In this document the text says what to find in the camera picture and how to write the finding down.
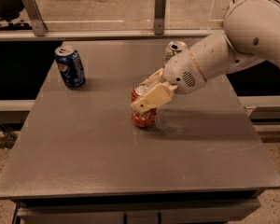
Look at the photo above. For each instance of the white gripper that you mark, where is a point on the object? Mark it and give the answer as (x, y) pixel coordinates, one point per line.
(182, 69)

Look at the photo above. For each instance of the red coke can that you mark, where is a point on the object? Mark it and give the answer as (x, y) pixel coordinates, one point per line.
(146, 119)

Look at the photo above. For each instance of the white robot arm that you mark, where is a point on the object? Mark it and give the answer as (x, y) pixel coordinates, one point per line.
(251, 31)

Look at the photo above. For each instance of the white green soda can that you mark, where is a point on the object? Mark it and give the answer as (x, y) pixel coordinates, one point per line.
(173, 48)

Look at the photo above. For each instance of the blue pepsi can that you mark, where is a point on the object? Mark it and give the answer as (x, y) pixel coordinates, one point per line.
(70, 66)

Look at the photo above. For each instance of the middle metal rail bracket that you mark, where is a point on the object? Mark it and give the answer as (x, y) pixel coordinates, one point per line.
(159, 16)

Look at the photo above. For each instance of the metal rail bracket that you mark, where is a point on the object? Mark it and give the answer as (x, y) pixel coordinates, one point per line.
(159, 16)
(37, 23)

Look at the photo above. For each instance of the left metal rail bracket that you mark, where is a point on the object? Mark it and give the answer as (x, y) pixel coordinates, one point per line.
(37, 23)

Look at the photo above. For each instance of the horizontal metal rail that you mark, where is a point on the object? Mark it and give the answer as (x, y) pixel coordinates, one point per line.
(29, 35)

